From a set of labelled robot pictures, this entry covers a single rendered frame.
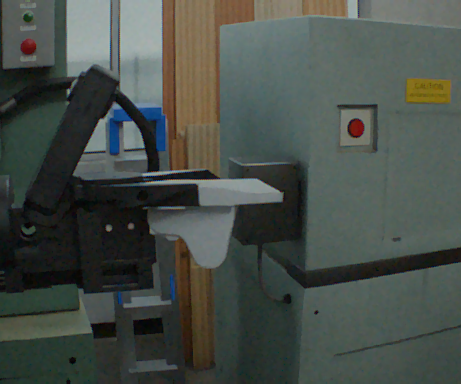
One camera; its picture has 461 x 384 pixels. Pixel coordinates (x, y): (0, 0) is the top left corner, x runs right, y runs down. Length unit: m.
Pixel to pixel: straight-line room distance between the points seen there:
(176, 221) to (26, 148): 0.82
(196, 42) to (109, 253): 2.16
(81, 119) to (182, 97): 2.11
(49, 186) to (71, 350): 0.83
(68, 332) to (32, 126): 0.42
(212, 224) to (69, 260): 0.11
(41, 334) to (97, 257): 0.81
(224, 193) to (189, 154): 2.03
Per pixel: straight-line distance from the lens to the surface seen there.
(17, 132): 1.21
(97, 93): 0.44
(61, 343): 1.23
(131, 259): 0.43
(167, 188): 0.40
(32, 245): 0.45
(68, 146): 0.43
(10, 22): 1.15
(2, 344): 1.23
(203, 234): 0.41
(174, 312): 2.12
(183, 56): 2.54
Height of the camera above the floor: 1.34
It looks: 13 degrees down
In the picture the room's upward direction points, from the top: straight up
